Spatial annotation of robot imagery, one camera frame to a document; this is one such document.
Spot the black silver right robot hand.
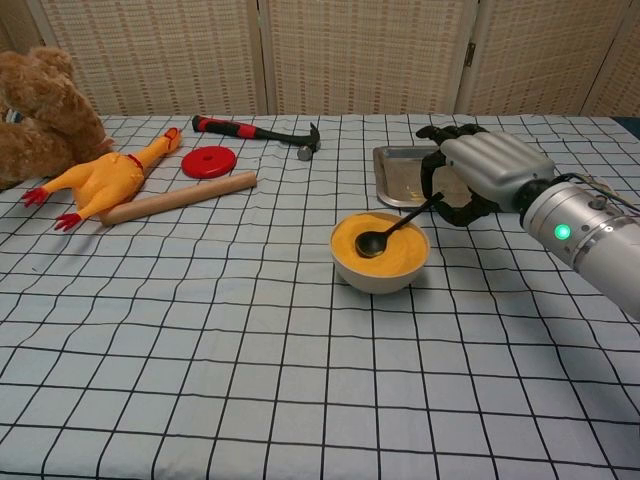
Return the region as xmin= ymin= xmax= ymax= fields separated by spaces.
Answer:
xmin=415 ymin=123 xmax=556 ymax=227

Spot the black spoon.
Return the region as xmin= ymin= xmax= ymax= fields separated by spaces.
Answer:
xmin=354 ymin=192 xmax=445 ymax=260

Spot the stainless steel tray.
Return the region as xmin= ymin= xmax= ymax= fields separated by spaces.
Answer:
xmin=372 ymin=144 xmax=479 ymax=210

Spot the orange powder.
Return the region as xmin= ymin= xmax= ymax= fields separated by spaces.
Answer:
xmin=332 ymin=212 xmax=429 ymax=277

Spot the white bowl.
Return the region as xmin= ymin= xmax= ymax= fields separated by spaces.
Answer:
xmin=329 ymin=211 xmax=431 ymax=295

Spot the blue padded table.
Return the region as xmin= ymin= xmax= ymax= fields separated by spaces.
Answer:
xmin=610 ymin=114 xmax=640 ymax=140

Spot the beige folding screen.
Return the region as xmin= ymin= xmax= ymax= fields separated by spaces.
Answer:
xmin=0 ymin=0 xmax=640 ymax=119

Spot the red black claw hammer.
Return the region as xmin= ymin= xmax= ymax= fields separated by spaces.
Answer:
xmin=191 ymin=114 xmax=322 ymax=162

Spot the red round disc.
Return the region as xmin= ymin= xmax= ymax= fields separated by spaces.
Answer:
xmin=180 ymin=145 xmax=238 ymax=180

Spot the wooden rolling stick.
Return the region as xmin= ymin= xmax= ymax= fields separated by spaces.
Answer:
xmin=99 ymin=170 xmax=258 ymax=227

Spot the light blue checkered tablecloth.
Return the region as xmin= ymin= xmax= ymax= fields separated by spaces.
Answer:
xmin=0 ymin=113 xmax=640 ymax=480

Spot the yellow rubber chicken toy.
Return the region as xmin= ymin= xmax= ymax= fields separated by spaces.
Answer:
xmin=21 ymin=127 xmax=182 ymax=231

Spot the brown teddy bear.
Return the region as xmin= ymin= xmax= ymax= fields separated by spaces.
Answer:
xmin=0 ymin=46 xmax=115 ymax=192

